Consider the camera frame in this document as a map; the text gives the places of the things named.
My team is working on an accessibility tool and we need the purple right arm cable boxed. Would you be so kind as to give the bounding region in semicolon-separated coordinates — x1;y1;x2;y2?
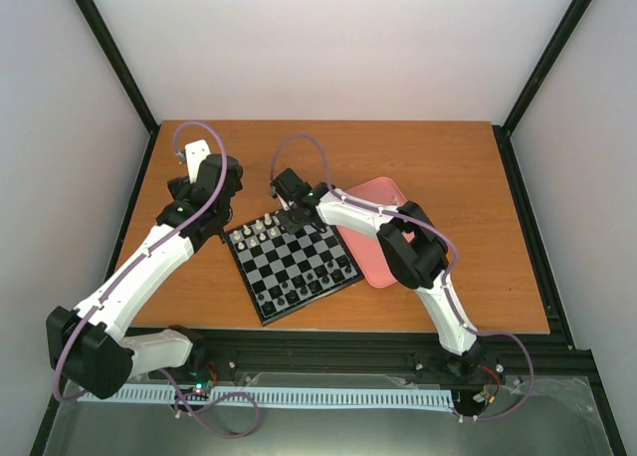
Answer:
272;133;534;423

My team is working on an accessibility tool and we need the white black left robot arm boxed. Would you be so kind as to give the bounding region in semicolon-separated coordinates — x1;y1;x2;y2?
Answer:
46;140;243;399

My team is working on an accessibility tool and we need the left black corner post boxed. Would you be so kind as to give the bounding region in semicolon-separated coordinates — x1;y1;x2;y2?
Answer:
62;0;161;136

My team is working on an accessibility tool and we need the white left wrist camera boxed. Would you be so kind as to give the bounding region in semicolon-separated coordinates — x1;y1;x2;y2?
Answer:
177;139;210;184

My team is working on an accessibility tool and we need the black grey chess board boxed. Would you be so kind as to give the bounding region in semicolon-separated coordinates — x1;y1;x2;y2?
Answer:
224;212;363;327

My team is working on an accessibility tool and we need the black corner post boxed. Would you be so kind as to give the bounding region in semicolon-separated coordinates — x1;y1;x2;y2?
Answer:
500;0;607;136
62;0;161;136

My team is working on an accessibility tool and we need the pink plastic tray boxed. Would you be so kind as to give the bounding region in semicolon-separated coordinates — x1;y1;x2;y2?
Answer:
337;176;417;290

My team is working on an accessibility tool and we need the right black corner post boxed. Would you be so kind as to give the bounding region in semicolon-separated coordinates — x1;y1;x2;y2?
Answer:
500;0;607;136

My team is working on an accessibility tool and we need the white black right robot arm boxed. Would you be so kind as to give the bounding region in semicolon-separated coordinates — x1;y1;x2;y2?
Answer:
270;168;485;383

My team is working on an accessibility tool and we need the black aluminium frame rail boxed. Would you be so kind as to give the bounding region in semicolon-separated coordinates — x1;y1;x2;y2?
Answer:
176;330;600;388

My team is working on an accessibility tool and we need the white slotted cable duct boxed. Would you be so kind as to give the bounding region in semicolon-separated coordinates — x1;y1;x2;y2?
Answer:
78;383;454;412

